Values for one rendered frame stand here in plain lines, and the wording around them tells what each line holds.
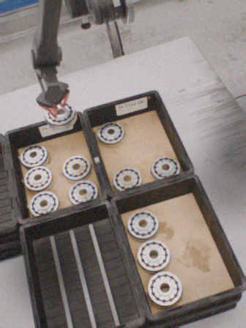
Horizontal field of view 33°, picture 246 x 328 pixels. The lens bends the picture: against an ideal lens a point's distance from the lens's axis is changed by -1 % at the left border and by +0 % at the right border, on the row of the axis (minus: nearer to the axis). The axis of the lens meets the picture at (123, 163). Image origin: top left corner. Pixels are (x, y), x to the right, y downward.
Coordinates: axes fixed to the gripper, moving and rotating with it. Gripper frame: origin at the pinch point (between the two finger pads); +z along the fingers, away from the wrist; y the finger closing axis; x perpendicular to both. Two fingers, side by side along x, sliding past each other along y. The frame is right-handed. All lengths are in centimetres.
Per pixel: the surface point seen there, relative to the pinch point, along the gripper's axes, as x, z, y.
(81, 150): -4.0, 22.1, 0.9
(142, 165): -28.1, 22.3, 4.6
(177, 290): -59, 20, -32
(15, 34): 138, 91, 107
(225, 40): -4, 105, 176
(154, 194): -39.2, 16.0, -7.2
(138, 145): -22.6, 22.3, 12.2
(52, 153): 5.6, 22.0, -5.1
